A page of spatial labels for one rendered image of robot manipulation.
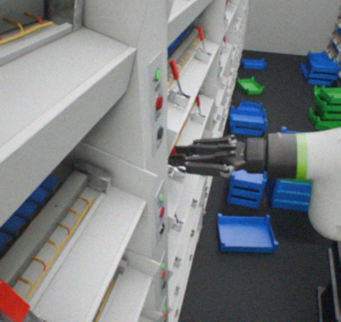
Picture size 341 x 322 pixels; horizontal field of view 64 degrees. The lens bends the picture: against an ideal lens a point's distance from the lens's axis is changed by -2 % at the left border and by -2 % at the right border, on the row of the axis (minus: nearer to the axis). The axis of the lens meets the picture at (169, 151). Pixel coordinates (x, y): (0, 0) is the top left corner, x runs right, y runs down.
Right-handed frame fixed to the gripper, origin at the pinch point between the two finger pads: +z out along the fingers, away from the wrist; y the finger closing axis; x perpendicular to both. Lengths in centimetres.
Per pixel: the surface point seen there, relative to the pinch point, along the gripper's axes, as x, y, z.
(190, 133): -5.6, 18.8, 0.9
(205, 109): -6.6, 35.1, -0.7
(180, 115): 12.2, -3.7, -5.1
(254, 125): -89, 163, -10
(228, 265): -98, 35, -2
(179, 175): -5.2, -0.9, -0.9
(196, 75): 12.7, 16.0, -4.2
